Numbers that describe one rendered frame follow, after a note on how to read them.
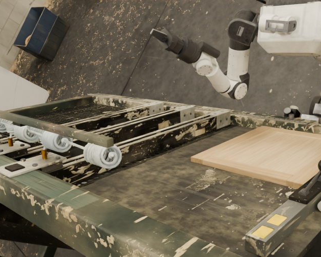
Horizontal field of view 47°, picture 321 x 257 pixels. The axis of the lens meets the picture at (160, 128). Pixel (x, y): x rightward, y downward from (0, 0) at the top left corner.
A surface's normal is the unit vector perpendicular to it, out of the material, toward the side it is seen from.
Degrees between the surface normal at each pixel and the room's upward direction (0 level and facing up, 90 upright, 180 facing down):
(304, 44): 68
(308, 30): 23
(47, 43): 90
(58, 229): 33
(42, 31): 90
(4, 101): 90
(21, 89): 90
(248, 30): 54
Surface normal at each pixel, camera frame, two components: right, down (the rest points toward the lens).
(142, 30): -0.59, -0.35
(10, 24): 0.68, 0.28
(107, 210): -0.04, -0.97
